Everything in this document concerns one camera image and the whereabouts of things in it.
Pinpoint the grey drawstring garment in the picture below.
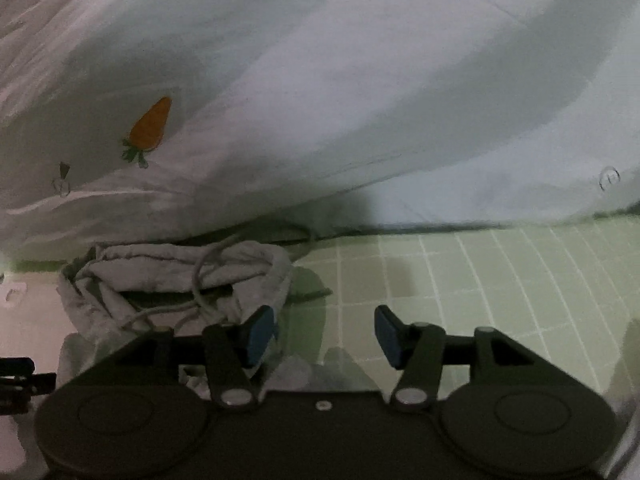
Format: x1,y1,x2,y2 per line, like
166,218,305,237
56,239,335,398

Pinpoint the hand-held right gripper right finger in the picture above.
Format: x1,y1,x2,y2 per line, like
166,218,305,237
374,304,548,413

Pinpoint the green grid mat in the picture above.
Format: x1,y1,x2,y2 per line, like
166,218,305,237
0,215,640,480

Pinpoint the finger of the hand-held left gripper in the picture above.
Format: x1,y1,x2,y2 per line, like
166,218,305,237
0,356,57,415

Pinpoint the carrot-print bed sheet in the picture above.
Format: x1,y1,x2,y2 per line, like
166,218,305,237
0,0,640,276

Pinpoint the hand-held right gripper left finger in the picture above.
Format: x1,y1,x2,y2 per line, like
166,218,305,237
107,305,281,411

